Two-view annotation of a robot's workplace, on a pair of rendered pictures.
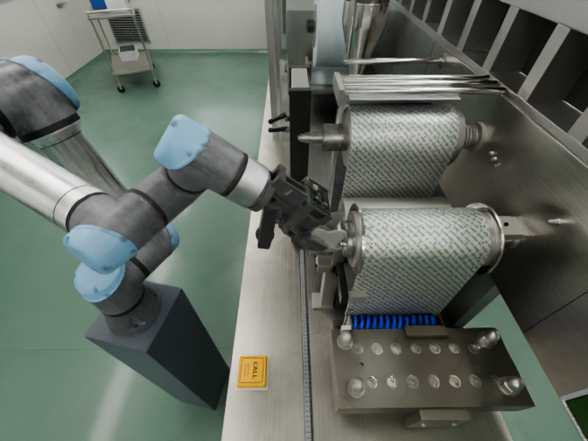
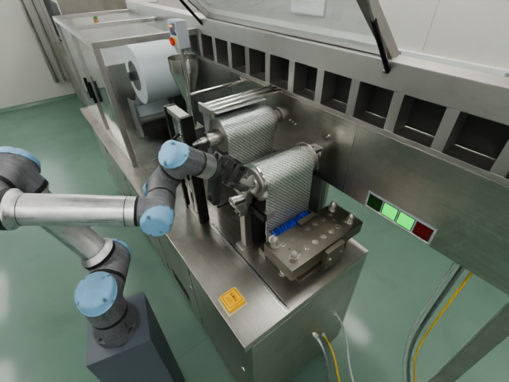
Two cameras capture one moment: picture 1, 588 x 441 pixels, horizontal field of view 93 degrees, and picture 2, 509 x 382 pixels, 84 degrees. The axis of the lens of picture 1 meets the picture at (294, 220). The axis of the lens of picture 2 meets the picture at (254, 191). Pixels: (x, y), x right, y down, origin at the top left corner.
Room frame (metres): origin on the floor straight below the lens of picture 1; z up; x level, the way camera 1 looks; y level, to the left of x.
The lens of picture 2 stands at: (-0.31, 0.36, 1.88)
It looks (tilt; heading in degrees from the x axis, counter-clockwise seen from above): 39 degrees down; 324
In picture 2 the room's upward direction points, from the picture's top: 1 degrees counter-clockwise
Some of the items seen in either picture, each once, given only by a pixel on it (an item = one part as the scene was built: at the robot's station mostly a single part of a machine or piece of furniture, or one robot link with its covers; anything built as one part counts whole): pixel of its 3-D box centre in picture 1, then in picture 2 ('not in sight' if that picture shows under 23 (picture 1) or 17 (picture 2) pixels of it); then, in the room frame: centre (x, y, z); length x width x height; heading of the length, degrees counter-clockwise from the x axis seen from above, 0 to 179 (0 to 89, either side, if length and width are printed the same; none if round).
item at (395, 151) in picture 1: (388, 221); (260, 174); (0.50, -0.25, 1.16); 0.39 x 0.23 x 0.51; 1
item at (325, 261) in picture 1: (325, 275); (243, 220); (0.40, -0.08, 1.05); 0.06 x 0.05 x 0.31; 91
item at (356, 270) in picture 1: (354, 238); (255, 182); (0.36, -0.13, 1.25); 0.15 x 0.01 x 0.15; 1
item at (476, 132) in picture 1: (462, 136); (273, 117); (0.62, -0.41, 1.34); 0.07 x 0.07 x 0.07; 1
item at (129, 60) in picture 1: (123, 42); not in sight; (4.52, 2.40, 0.51); 0.91 x 0.58 x 1.02; 25
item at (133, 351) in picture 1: (180, 358); (149, 373); (0.37, 0.48, 0.45); 0.20 x 0.20 x 0.90; 77
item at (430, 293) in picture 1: (402, 297); (288, 205); (0.30, -0.25, 1.11); 0.23 x 0.01 x 0.18; 91
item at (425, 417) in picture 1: (435, 419); (332, 255); (0.09, -0.30, 0.97); 0.10 x 0.03 x 0.11; 91
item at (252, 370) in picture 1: (252, 371); (232, 299); (0.20, 0.11, 0.91); 0.07 x 0.07 x 0.02; 1
